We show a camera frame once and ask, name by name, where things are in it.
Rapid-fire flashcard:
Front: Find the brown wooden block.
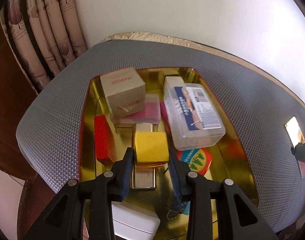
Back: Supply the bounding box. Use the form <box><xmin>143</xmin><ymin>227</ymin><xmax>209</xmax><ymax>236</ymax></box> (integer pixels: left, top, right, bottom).
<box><xmin>298</xmin><ymin>161</ymin><xmax>305</xmax><ymax>179</ymax></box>

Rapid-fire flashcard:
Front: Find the small beige wooden block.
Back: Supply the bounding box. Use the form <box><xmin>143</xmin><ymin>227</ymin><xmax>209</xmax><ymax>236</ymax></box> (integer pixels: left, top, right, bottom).
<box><xmin>284</xmin><ymin>116</ymin><xmax>305</xmax><ymax>147</ymax></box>

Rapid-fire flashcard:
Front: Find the blue patterned tin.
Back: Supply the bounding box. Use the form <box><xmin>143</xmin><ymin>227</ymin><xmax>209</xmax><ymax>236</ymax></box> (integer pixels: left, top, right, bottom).
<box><xmin>167</xmin><ymin>198</ymin><xmax>190</xmax><ymax>220</ymax></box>

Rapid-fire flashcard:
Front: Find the white power adapter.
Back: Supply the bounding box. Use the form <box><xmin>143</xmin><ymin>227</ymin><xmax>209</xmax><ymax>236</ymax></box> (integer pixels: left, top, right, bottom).
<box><xmin>112</xmin><ymin>202</ymin><xmax>160</xmax><ymax>240</ymax></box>

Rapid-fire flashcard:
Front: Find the orange tape measure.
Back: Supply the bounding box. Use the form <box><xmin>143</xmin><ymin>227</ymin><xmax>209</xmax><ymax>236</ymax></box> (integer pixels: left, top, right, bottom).
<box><xmin>176</xmin><ymin>148</ymin><xmax>212</xmax><ymax>176</ymax></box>

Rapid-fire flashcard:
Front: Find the red block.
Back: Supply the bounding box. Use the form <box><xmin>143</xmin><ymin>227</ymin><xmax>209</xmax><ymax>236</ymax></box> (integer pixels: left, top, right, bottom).
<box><xmin>94</xmin><ymin>115</ymin><xmax>112</xmax><ymax>165</ymax></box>

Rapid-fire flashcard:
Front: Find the large clear plastic case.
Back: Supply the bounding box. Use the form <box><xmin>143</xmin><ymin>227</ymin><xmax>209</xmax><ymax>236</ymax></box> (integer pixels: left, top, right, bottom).
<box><xmin>164</xmin><ymin>82</ymin><xmax>226</xmax><ymax>151</ymax></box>

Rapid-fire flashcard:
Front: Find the yellow block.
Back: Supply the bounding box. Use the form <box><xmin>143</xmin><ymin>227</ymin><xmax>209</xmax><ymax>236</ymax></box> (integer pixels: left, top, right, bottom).
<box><xmin>134</xmin><ymin>132</ymin><xmax>169</xmax><ymax>167</ymax></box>

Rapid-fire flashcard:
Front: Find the clear case red insert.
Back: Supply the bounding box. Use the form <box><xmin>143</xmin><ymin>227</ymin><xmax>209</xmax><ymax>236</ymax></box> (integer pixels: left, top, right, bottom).
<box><xmin>110</xmin><ymin>93</ymin><xmax>161</xmax><ymax>125</ymax></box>

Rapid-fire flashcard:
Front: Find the kraft cardboard cube box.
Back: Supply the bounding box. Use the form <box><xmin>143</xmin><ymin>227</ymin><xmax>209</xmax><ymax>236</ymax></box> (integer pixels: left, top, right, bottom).
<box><xmin>100</xmin><ymin>67</ymin><xmax>146</xmax><ymax>119</ymax></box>

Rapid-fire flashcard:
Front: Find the white zigzag pattern box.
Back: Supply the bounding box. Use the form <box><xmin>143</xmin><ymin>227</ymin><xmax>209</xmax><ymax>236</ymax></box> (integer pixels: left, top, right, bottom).
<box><xmin>163</xmin><ymin>76</ymin><xmax>184</xmax><ymax>90</ymax></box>

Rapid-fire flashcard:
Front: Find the pink block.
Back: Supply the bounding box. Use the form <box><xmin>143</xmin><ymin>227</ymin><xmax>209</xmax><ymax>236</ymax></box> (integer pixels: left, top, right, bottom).
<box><xmin>159</xmin><ymin>101</ymin><xmax>169</xmax><ymax>128</ymax></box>

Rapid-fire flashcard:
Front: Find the grey honeycomb mat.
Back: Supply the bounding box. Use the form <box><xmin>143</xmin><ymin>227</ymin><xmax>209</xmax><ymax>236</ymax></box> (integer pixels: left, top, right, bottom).
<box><xmin>16</xmin><ymin>40</ymin><xmax>305</xmax><ymax>231</ymax></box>

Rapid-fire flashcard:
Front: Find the brown wooden door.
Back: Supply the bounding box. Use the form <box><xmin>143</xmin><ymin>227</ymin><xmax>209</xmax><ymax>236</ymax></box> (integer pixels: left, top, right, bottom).
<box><xmin>0</xmin><ymin>23</ymin><xmax>36</xmax><ymax>180</ymax></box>

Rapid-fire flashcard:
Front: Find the red gold tin box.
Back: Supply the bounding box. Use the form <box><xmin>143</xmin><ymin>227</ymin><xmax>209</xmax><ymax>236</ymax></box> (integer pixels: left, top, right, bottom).
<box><xmin>77</xmin><ymin>66</ymin><xmax>259</xmax><ymax>240</ymax></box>

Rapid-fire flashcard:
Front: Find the patterned beige curtain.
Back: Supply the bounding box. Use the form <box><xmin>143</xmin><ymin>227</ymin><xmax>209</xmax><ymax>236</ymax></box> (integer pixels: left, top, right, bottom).
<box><xmin>0</xmin><ymin>0</ymin><xmax>87</xmax><ymax>93</ymax></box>

